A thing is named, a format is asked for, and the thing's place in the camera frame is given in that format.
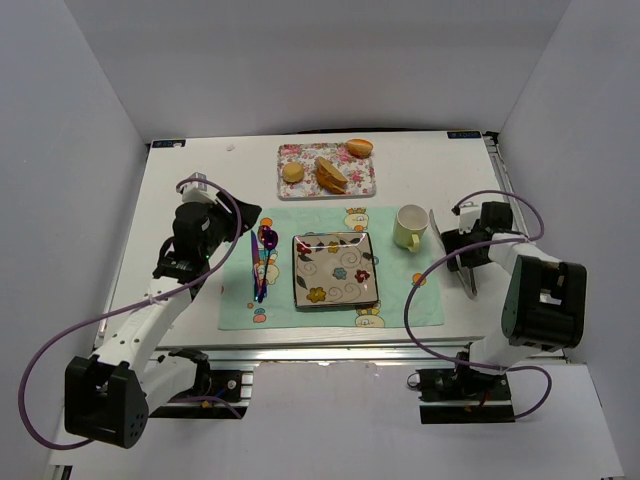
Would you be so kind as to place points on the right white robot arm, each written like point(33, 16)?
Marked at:
point(544, 305)

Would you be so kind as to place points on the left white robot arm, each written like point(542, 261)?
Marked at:
point(110, 395)

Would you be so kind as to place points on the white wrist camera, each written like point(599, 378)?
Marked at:
point(198, 197)
point(468, 214)

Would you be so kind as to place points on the yellow green mug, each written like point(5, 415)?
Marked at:
point(411, 222)

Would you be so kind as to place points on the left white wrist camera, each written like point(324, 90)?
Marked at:
point(198, 197)

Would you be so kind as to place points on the sliced bread pieces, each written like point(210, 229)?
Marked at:
point(329, 177)

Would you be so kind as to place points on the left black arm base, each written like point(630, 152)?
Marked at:
point(186, 384)

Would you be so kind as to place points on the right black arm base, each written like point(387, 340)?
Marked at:
point(461, 396)

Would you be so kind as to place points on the oval bread roll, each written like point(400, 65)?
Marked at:
point(359, 148)

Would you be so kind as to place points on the iridescent purple spoon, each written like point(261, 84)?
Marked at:
point(270, 241)

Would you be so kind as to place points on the left blue corner sticker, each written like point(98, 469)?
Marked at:
point(168, 143)

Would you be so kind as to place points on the iridescent purple knife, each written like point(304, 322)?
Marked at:
point(257, 276)

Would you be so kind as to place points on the blue corner sticker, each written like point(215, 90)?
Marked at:
point(168, 143)
point(464, 134)

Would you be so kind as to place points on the right blue corner sticker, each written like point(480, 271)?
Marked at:
point(464, 134)

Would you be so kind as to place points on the aluminium table frame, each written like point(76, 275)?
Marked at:
point(424, 168)

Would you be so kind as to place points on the metal tongs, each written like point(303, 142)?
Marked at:
point(465, 275)

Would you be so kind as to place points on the square floral plate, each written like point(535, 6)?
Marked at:
point(333, 271)

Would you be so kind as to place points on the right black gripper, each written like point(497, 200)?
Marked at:
point(458, 248)

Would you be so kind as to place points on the mint green placemat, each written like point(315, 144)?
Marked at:
point(397, 271)

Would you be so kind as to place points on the floral serving tray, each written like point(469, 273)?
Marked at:
point(359, 172)

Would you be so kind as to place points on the round bread bun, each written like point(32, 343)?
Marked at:
point(293, 172)

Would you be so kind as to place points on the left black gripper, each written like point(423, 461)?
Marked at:
point(232, 218)

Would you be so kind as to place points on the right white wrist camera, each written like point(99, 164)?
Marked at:
point(468, 214)

